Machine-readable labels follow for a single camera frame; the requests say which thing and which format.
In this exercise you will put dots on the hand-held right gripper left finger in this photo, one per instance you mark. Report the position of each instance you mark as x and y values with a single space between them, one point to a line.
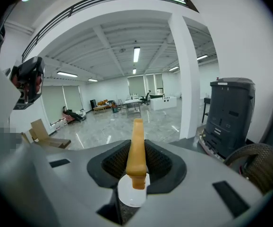
68 185

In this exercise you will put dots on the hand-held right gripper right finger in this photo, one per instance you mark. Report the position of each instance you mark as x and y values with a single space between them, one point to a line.
198 193

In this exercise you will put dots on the small white round plate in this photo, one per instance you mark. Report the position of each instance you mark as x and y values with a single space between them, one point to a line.
129 194

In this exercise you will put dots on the large flattened cardboard panel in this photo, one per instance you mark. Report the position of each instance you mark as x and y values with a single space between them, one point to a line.
52 142

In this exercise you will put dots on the open cardboard box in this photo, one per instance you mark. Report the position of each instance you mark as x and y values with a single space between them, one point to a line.
31 136

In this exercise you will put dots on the pink lounge chair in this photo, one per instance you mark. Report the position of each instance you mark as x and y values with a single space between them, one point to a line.
67 118

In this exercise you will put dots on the white rounded device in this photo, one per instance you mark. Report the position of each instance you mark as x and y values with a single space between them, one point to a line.
82 114

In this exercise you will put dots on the grey roller blind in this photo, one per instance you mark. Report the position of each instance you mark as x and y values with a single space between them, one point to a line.
159 80
150 83
52 103
136 85
72 98

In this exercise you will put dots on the small black cabinet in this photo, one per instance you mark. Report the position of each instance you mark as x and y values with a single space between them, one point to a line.
93 105

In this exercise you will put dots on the orange sofa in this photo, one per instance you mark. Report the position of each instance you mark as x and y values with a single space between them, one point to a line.
102 104

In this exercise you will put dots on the green vacuum cleaner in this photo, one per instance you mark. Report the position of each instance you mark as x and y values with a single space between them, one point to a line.
115 109

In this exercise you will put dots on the white low counter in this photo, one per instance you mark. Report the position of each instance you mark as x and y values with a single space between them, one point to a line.
163 103

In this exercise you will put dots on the black office chair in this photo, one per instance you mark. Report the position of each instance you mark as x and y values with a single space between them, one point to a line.
146 97

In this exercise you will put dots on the steel frame work table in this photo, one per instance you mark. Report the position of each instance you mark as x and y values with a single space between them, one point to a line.
133 103

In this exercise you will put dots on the black head-worn camera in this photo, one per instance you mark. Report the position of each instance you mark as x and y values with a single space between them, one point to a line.
30 79

